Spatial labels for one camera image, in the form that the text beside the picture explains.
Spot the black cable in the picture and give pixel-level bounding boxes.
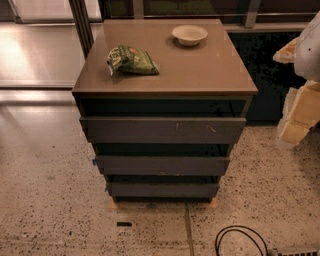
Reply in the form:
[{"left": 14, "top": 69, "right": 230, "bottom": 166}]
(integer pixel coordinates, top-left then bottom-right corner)
[{"left": 214, "top": 225, "right": 270, "bottom": 256}]

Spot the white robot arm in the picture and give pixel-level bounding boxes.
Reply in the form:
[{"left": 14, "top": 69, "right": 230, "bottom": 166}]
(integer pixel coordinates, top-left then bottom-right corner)
[{"left": 273, "top": 11, "right": 320, "bottom": 147}]

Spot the brown drawer cabinet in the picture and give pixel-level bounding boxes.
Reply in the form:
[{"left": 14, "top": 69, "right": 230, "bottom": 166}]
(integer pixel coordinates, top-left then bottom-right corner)
[{"left": 71, "top": 18, "right": 259, "bottom": 204}]

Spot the grey drawer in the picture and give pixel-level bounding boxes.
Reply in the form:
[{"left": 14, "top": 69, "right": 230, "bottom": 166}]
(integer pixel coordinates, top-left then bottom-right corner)
[
  {"left": 80, "top": 117, "right": 246, "bottom": 144},
  {"left": 106, "top": 183, "right": 219, "bottom": 198},
  {"left": 96, "top": 156, "right": 230, "bottom": 176}
]

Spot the green snack bag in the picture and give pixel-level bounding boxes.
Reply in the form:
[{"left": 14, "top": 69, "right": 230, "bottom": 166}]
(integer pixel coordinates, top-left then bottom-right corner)
[{"left": 107, "top": 45, "right": 159, "bottom": 75}]

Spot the grey bottom drawer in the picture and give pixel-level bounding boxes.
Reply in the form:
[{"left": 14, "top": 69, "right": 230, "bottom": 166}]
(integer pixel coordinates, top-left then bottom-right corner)
[{"left": 106, "top": 183, "right": 219, "bottom": 198}]

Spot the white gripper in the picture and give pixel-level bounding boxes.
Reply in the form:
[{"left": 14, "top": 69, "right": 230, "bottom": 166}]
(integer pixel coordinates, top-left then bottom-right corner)
[{"left": 277, "top": 80, "right": 320, "bottom": 146}]

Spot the black floor tape mark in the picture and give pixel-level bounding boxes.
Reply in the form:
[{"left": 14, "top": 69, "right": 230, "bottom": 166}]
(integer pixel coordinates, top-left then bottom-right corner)
[{"left": 117, "top": 222, "right": 132, "bottom": 227}]

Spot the grey top drawer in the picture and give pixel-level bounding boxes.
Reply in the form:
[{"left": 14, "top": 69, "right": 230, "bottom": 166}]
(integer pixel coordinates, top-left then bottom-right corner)
[{"left": 80, "top": 117, "right": 246, "bottom": 144}]

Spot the white bowl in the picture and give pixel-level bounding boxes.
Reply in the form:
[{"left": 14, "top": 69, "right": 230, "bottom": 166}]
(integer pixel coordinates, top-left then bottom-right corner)
[{"left": 172, "top": 25, "right": 208, "bottom": 47}]

